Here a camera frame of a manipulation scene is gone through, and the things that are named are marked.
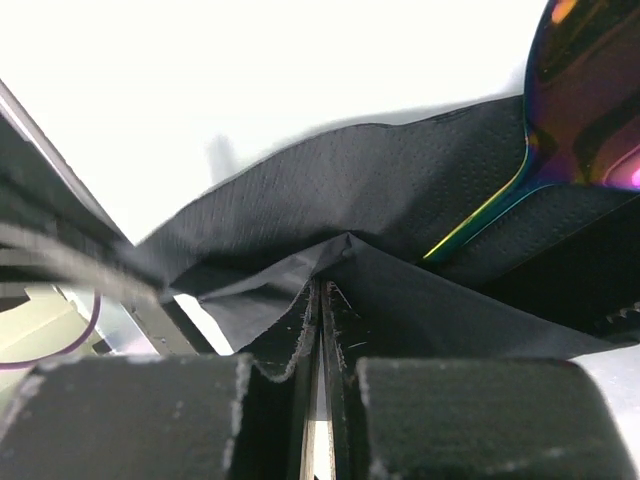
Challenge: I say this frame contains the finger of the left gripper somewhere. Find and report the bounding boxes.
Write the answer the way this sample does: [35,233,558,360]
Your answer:
[1,86,214,354]

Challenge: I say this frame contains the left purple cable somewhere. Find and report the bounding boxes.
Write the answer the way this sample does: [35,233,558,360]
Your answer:
[0,289,104,371]

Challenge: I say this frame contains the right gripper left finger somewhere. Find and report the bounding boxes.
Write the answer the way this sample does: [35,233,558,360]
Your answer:
[1,283,318,479]

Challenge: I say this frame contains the iridescent spoon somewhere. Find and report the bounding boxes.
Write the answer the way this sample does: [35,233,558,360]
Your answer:
[424,1,639,263]

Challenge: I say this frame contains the black paper napkin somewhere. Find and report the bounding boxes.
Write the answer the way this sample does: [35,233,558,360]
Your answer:
[168,96,639,358]

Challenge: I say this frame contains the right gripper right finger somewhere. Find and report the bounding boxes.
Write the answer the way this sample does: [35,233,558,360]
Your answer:
[320,283,639,479]

